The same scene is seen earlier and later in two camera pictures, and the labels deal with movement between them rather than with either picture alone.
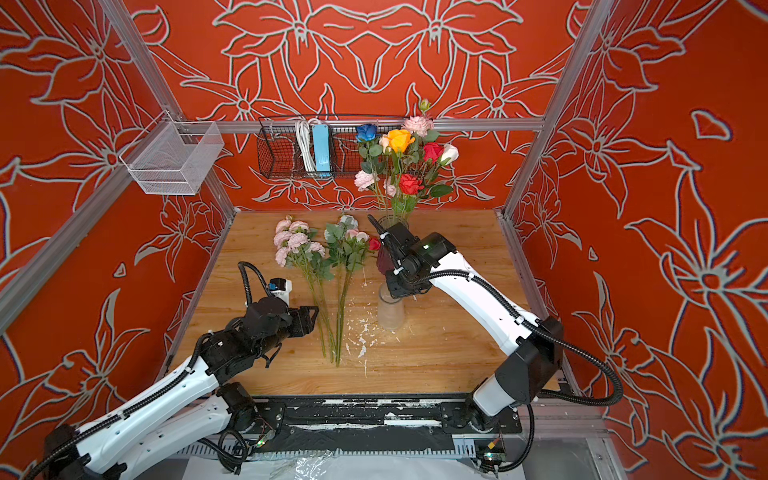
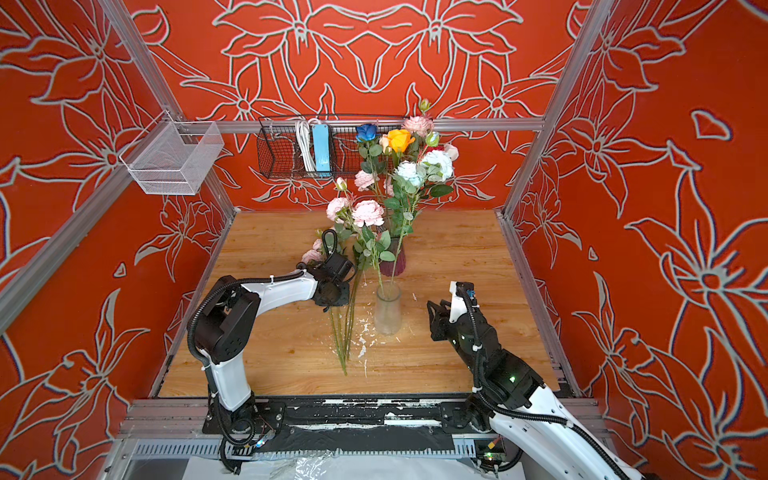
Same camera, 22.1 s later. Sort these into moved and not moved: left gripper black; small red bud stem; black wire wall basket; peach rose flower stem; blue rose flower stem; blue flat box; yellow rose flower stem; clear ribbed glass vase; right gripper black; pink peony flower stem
Moved: left gripper black; small red bud stem; right gripper black
Not moved: peach rose flower stem; blue flat box; yellow rose flower stem; black wire wall basket; clear ribbed glass vase; blue rose flower stem; pink peony flower stem
